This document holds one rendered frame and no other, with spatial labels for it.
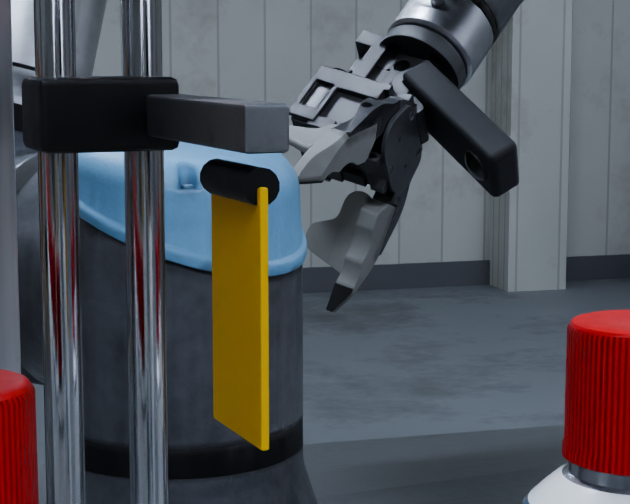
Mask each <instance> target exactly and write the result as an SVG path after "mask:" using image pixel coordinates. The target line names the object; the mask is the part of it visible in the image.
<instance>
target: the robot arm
mask: <svg viewBox="0 0 630 504"><path fill-rule="evenodd" d="M523 1H524V0H409V1H408V2H407V4H406V5H405V6H404V8H403V9H402V11H401V12H400V13H399V15H398V16H397V17H396V19H395V20H394V22H393V23H392V24H391V26H390V28H389V29H388V33H387V35H386V36H384V35H380V34H377V33H373V32H369V31H366V30H363V32H362V33H361V34H360V36H359V37H358V38H357V40H356V41H355V43H356V47H357V52H358V56H359V57H358V58H357V59H356V61H355V62H354V64H353V65H352V66H351V68H350V69H349V70H348V72H347V71H345V70H343V69H340V68H330V67H327V66H324V65H322V66H321V67H320V69H319V70H318V71H317V73H316V74H315V75H314V77H313V78H312V79H311V81H310V82H309V83H308V85H307V86H306V87H305V89H304V90H303V91H302V93H301V94H300V95H299V97H298V98H297V99H296V101H295V102H294V103H293V105H292V106H291V107H290V109H289V115H291V116H292V117H291V120H292V123H293V126H292V125H289V145H291V146H293V147H294V148H296V149H298V150H300V151H301V155H302V157H301V159H300V160H299V161H298V163H297V164H296V166H295V167H294V168H293V167H292V166H291V164H290V163H289V162H288V160H287V159H286V158H285V157H284V156H283V155H282V154H281V153H263V154H245V153H240V152H234V151H229V150H223V149H218V148H212V147H207V146H201V145H196V144H190V143H185V142H180V141H179V145H178V147H177V148H175V149H173V150H164V210H165V280H166V349H167V419H168V488H169V504H318V503H317V500H316V497H315V494H314V491H313V488H312V485H311V482H310V479H309V476H308V473H307V470H306V467H305V463H304V457H303V262H304V261H305V259H306V255H307V248H308V249H309V250H310V251H311V252H312V253H314V254H315V255H316V256H318V257H319V258H320V259H322V260H323V261H324V262H326V263H327V264H328V265H330V266H331V267H332V268H334V269H335V270H336V271H338V272H339V273H340V275H339V277H338V279H337V281H336V283H335V284H334V287H333V290H332V293H331V296H330V299H329V302H328V305H327V308H326V310H328V311H330V312H336V311H337V310H338V309H339V308H340V307H342V306H343V305H344V304H345V303H346V302H347V301H348V300H349V299H350V298H351V297H352V296H353V295H354V294H355V292H356V291H357V289H358V288H359V287H360V285H361V284H362V282H363V281H364V280H365V278H366V277H367V275H368V274H369V272H370V271H371V269H372V267H373V266H374V264H375V262H376V260H377V258H378V256H380V255H381V254H382V252H383V250H384V248H385V246H386V244H387V242H388V240H389V238H390V236H391V234H392V232H393V230H394V229H395V227H396V225H397V222H398V220H399V218H400V216H401V213H402V210H403V208H404V205H405V201H406V198H407V194H408V190H409V186H410V182H411V180H412V178H413V176H414V174H415V172H416V170H417V168H418V166H419V163H420V160H421V155H422V150H423V148H422V144H424V143H425V142H427V141H428V140H429V135H428V133H429V134H430V135H431V136H432V137H433V138H434V139H435V140H436V141H437V142H438V143H439V144H440V145H441V146H442V147H443V148H444V149H445V150H446V151H447V152H448V153H449V154H450V155H451V156H452V157H453V158H454V159H455V160H456V161H457V162H458V163H459V164H460V165H461V166H462V167H463V168H464V169H465V170H466V171H467V172H468V173H469V174H470V175H471V176H472V177H473V178H474V179H475V180H476V181H477V182H478V183H479V184H480V185H481V186H482V187H483V188H484V189H485V190H486V191H487V192H488V193H489V194H490V195H491V196H493V197H499V196H501V195H502V194H504V193H506V192H507V191H509V190H510V189H512V188H514V187H515V186H517V185H518V183H519V170H518V156H517V145H516V143H515V142H514V141H513V140H512V139H511V138H510V137H509V136H508V135H507V134H506V133H505V132H504V131H502V130H501V129H500V128H499V127H498V126H497V125H496V124H495V123H494V122H493V121H492V120H491V119H490V118H489V117H488V116H487V115H486V114H485V113H484V112H483V111H481V110H480V109H479V108H478V107H477V106H476V105H475V104H474V103H473V102H472V101H471V100H470V99H469V98H468V97H467V96H466V95H465V94H464V93H463V92H461V91H460V89H461V87H463V86H465V85H466V84H467V83H468V82H469V80H470V79H471V77H472V76H473V74H474V73H475V71H476V70H477V68H478V67H479V65H480V64H481V62H482V61H483V59H484V58H485V56H486V55H487V53H488V52H489V50H490V49H491V47H492V45H493V44H494V42H495V41H496V39H497V38H498V36H499V35H500V33H501V32H502V30H503V29H504V28H505V26H506V25H507V23H508V22H509V20H510V19H511V17H512V16H513V14H514V13H515V11H516V10H517V8H518V7H519V6H520V4H521V3H522V2H523ZM106 3H107V0H75V42H76V76H92V74H93V69H94V64H95V58H96V53H97V48H98V43H99V38H100V33H101V28H102V23H103V18H104V13H105V8H106ZM11 31H12V66H13V101H14V136H15V171H16V206H17V241H18V276H19V311H20V346H21V374H22V375H24V376H26V377H27V378H28V379H29V380H30V382H31V383H33V384H39V385H43V353H42V315H41V277H40V239H39V201H38V163H37V151H36V150H33V149H30V148H27V147H25V145H24V142H23V122H22V82H23V79H25V78H27V77H35V50H34V12H33V0H11ZM315 84H316V85H315ZM312 88H313V89H312ZM309 92H310V93H309ZM306 96H307V97H306ZM303 100H304V101H303ZM301 103H302V104H301ZM216 158H218V159H223V160H228V161H233V162H238V163H243V164H248V165H252V166H257V167H262V168H267V169H270V170H271V171H273V172H274V173H275V174H276V175H277V178H278V180H279V182H280V191H279V193H278V195H277V198H276V199H275V200H274V201H273V202H272V203H271V204H269V205H268V301H269V450H266V451H262V450H260V449H258V448H257V447H256V446H254V445H253V444H251V443H250V442H248V441H247V440H245V439H244V438H242V437H241V436H239V435H238V434H237V433H235V432H234V431H232V430H231V429H229V428H228V427H226V426H225V425H223V424H222V423H220V422H219V421H217V420H216V419H215V418H214V411H213V310H212V208H211V193H209V192H208V191H206V190H205V189H204V188H203V186H202V184H201V182H200V172H201V170H202V167H203V165H204V164H206V163H207V162H208V161H209V160H212V159H216ZM78 175H79V219H80V264H81V308H82V352H83V397H84V441H85V486H86V504H130V460H129V405H128V350H127V295H126V240H125V185H124V152H91V153H78ZM331 179H334V180H337V181H340V182H343V181H344V180H346V181H349V182H352V183H355V184H358V185H361V186H364V187H366V186H367V184H369V185H370V188H371V190H374V191H376V192H375V194H374V196H373V198H371V197H370V196H369V195H368V194H367V193H365V192H363V191H354V192H352V193H350V194H349V195H348V196H347V197H346V198H345V200H344V203H343V205H342V208H341V210H340V213H339V214H338V216H337V217H336V218H334V219H331V220H326V221H320V222H315V223H313V224H311V225H310V227H309V228H308V230H307V233H306V236H305V233H304V231H303V229H302V221H301V203H300V185H299V184H313V183H322V182H323V181H324V180H325V181H328V182H330V181H331Z"/></svg>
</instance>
